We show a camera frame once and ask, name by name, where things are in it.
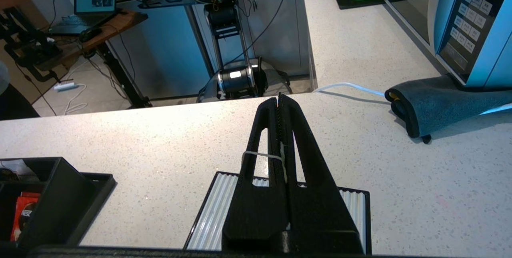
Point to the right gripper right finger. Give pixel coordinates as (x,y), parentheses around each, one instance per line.
(320,218)

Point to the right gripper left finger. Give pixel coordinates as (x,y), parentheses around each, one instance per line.
(256,210)

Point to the black tissue box silver lid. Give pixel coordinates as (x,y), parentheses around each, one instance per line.
(212,218)

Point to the dark grey folded cloth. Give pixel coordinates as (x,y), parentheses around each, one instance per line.
(448,106)

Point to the black compartment organizer box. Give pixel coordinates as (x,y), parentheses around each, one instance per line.
(60,198)

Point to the white power strip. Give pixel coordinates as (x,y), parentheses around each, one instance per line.
(64,86)

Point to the brown wooden desk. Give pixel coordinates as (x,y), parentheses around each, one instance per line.
(120,24)

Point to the black computer mouse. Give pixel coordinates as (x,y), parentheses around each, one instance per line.
(90,34)

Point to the clear plastic pouch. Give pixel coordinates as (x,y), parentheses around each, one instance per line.
(14,168)

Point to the silver microwave oven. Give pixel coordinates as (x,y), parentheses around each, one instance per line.
(472,22)

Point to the open laptop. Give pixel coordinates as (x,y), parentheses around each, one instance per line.
(94,2)

